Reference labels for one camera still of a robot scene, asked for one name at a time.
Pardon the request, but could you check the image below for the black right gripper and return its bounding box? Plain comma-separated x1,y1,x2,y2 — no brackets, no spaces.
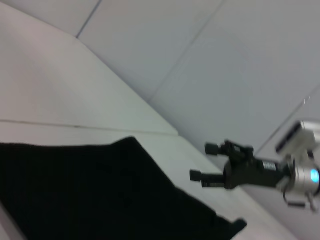
189,139,295,191

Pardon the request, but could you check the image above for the black FREE! print t-shirt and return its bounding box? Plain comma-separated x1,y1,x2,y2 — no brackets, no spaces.
0,136,248,240

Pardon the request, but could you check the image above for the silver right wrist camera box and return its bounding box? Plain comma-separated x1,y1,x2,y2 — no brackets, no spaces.
274,119,320,154

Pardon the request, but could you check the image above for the silver cable connector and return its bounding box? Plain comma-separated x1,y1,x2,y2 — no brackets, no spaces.
281,179,317,212

